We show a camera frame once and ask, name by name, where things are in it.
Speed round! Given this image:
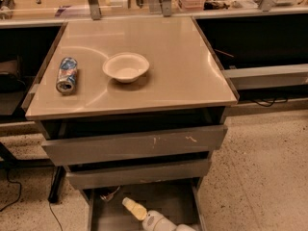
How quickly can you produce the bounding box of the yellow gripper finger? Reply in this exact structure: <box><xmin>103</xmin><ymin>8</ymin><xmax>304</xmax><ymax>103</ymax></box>
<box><xmin>122</xmin><ymin>197</ymin><xmax>147</xmax><ymax>220</ymax></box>

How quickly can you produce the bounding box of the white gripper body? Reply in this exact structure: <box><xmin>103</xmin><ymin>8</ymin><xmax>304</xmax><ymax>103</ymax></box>
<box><xmin>141</xmin><ymin>211</ymin><xmax>176</xmax><ymax>231</ymax></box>

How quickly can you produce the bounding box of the orange soda can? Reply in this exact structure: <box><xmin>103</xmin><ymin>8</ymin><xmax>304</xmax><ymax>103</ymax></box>
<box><xmin>99</xmin><ymin>186</ymin><xmax>120</xmax><ymax>202</ymax></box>

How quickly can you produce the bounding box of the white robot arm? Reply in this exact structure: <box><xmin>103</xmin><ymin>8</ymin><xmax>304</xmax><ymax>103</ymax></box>
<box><xmin>122</xmin><ymin>197</ymin><xmax>195</xmax><ymax>231</ymax></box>

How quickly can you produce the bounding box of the grey bottom drawer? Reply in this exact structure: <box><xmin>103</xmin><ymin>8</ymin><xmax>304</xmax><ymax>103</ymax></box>
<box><xmin>87</xmin><ymin>180</ymin><xmax>207</xmax><ymax>231</ymax></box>

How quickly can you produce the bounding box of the grey drawer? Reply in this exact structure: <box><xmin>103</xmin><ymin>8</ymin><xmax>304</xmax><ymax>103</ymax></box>
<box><xmin>87</xmin><ymin>180</ymin><xmax>207</xmax><ymax>231</ymax></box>
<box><xmin>42</xmin><ymin>125</ymin><xmax>227</xmax><ymax>166</ymax></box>
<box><xmin>66</xmin><ymin>158</ymin><xmax>210</xmax><ymax>190</ymax></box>

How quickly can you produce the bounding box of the grey middle drawer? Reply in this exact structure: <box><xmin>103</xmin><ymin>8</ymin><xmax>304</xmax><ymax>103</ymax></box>
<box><xmin>66</xmin><ymin>158</ymin><xmax>210</xmax><ymax>190</ymax></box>

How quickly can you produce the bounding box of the grey top drawer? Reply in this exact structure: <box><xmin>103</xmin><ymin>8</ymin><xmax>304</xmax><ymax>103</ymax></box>
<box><xmin>42</xmin><ymin>125</ymin><xmax>227</xmax><ymax>166</ymax></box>

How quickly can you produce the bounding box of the blue crushed soda can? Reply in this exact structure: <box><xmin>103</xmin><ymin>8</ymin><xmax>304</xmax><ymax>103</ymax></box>
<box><xmin>56</xmin><ymin>57</ymin><xmax>78</xmax><ymax>94</ymax></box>

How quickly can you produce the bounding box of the white paper bowl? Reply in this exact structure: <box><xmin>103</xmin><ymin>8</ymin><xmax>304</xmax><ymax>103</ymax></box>
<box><xmin>102</xmin><ymin>52</ymin><xmax>149</xmax><ymax>83</ymax></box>

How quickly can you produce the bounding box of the black floor cable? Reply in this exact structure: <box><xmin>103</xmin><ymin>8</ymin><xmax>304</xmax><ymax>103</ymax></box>
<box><xmin>0</xmin><ymin>168</ymin><xmax>23</xmax><ymax>214</ymax></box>

